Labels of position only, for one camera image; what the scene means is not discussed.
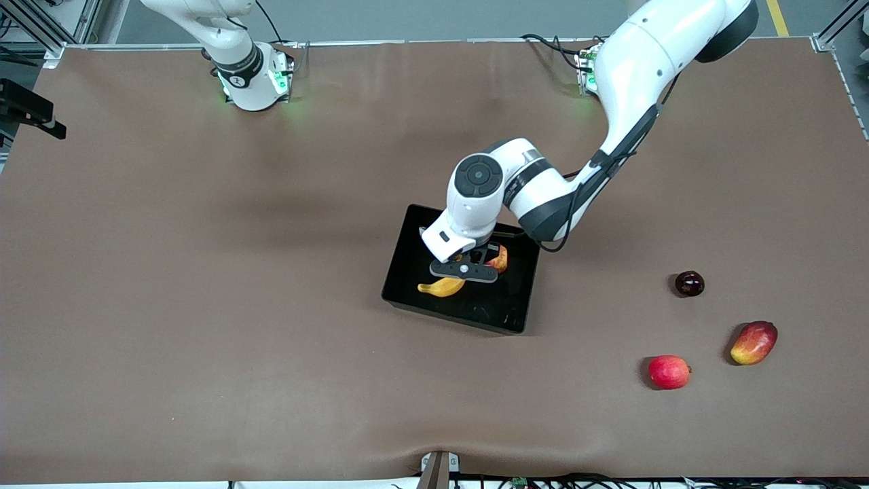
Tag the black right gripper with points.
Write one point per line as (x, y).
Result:
(25, 101)

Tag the yellow banana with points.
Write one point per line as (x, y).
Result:
(441, 288)

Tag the red yellow apple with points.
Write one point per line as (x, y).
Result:
(502, 261)

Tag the black plastic box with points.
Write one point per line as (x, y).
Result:
(502, 305)

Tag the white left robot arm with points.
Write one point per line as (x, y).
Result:
(638, 61)

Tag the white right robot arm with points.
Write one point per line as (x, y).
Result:
(248, 88)

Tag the brown table mat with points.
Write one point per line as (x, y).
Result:
(271, 204)

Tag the grey metal pole clamp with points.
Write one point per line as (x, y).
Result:
(438, 472)

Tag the small green circuit board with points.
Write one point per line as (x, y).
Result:
(519, 483)

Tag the dark maroon plum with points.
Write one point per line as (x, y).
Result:
(689, 284)

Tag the red round fruit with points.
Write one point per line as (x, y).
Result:
(669, 372)

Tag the red yellow mango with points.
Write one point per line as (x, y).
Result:
(752, 345)

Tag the aluminium frame profile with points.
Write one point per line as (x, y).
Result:
(47, 37)
(834, 32)

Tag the metal table edge rail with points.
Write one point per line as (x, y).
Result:
(170, 46)

